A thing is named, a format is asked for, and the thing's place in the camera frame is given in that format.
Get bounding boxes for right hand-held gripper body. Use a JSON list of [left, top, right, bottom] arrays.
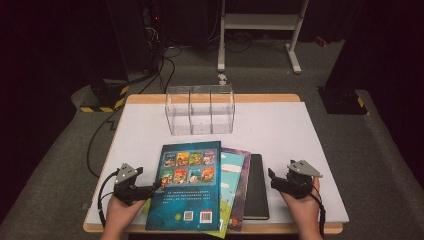
[[283, 159, 324, 200]]

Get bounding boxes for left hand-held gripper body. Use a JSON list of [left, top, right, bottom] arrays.
[[113, 162, 148, 206]]

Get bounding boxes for purple book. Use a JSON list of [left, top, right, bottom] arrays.
[[221, 146, 252, 233]]

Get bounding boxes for blue picture book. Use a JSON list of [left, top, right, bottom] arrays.
[[145, 140, 223, 232]]

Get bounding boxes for teal animal picture book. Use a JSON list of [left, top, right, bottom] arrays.
[[205, 151, 247, 240]]

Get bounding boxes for clear acrylic book rack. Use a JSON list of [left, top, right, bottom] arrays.
[[164, 84, 236, 136]]

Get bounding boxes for person's right hand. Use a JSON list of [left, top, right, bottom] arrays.
[[281, 178, 323, 231]]

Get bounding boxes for person's left hand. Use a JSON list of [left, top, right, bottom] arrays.
[[105, 195, 147, 231]]

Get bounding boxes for black notebook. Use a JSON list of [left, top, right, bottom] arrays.
[[242, 153, 270, 221]]

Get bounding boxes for black yellow striped base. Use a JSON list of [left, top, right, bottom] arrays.
[[79, 79, 130, 114], [317, 86, 370, 116]]

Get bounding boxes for black cabinet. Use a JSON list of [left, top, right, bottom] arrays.
[[106, 0, 164, 73]]

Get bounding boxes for white metal stand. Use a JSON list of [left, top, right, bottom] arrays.
[[217, 0, 310, 75]]

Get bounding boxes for black floor cable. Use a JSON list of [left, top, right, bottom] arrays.
[[86, 108, 122, 178]]

